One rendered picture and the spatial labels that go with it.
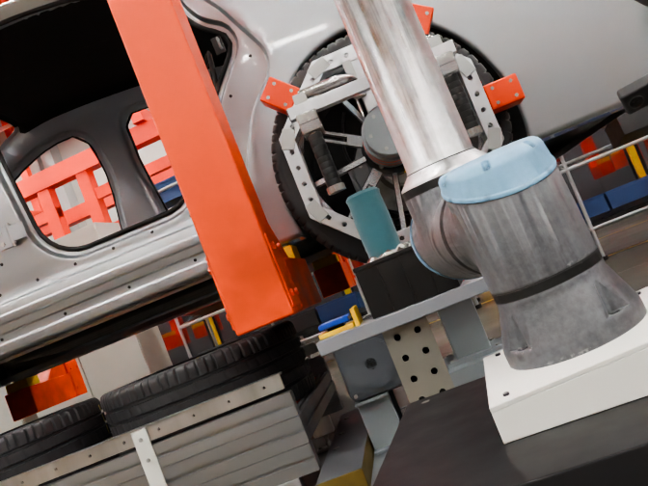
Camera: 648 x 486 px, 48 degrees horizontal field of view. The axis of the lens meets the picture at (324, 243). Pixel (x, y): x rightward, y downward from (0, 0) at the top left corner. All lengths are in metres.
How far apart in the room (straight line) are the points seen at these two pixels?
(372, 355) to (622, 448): 1.30
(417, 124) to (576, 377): 0.45
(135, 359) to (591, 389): 6.05
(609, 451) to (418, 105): 0.59
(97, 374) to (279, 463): 5.05
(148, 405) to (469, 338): 0.92
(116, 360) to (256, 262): 5.05
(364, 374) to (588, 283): 1.13
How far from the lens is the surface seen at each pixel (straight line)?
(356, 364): 2.01
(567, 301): 0.95
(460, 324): 2.07
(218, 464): 2.05
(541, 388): 0.89
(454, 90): 1.74
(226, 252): 1.89
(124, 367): 6.83
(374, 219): 1.78
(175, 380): 2.15
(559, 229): 0.96
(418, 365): 1.59
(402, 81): 1.14
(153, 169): 9.00
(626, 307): 0.98
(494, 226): 0.95
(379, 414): 2.09
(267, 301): 1.87
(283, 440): 2.00
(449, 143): 1.13
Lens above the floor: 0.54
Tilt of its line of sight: 4 degrees up
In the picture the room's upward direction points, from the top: 22 degrees counter-clockwise
